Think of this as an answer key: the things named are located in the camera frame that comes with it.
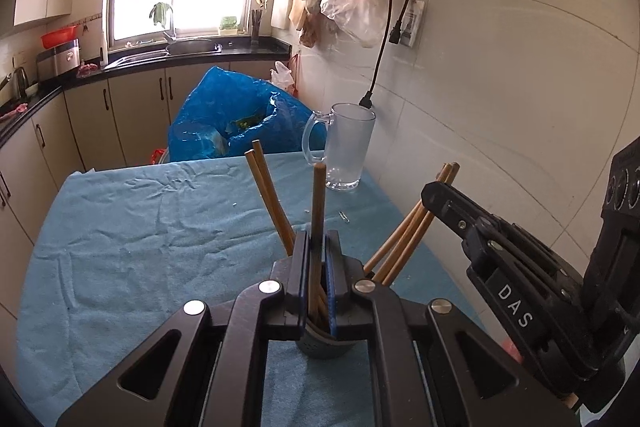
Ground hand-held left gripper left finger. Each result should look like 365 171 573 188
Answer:
56 230 312 427

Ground black kitchen countertop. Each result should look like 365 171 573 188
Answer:
0 38 292 142

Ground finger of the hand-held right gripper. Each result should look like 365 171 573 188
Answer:
421 181 506 254

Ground blue table cloth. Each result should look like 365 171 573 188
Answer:
17 152 486 427

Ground dark wooden chopstick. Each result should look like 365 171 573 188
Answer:
312 164 329 328

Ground green hanging cloth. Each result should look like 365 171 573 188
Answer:
150 2 174 28

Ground steel kettle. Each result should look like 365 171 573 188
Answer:
10 67 29 100

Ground red plastic basin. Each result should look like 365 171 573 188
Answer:
41 26 79 49

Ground small white plastic bag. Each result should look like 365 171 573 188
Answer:
270 61 297 95

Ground blue plastic bag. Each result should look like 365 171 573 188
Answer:
167 66 328 162

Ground cream kitchen cabinets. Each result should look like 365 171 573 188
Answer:
0 57 292 308

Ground cutting board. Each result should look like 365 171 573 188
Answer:
270 0 293 30

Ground steel faucet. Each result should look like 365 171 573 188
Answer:
162 9 179 42

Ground black power cable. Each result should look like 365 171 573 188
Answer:
360 0 400 110

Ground steel kitchen sink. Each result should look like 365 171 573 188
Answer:
107 38 223 66

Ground white power strip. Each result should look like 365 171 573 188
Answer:
397 0 427 48

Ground grey perforated utensil holder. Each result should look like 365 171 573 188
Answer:
296 252 360 360

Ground clear glass mug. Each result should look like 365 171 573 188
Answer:
301 103 377 192

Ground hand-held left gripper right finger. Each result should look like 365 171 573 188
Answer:
325 230 580 427

